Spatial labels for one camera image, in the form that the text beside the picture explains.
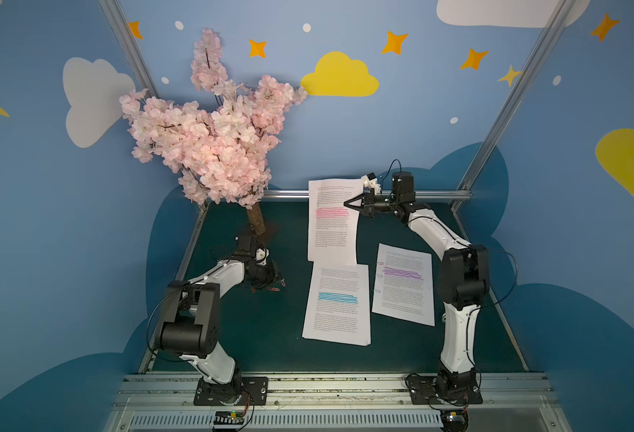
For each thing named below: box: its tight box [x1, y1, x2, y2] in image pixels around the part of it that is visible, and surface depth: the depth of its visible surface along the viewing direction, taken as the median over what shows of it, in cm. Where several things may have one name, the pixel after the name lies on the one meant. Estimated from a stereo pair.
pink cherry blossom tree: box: [118, 27, 308, 236], surface depth 67 cm
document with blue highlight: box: [301, 261, 372, 347], surface depth 93 cm
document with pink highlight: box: [307, 178, 364, 266], surface depth 92 cm
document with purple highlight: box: [371, 243, 435, 327], surface depth 98 cm
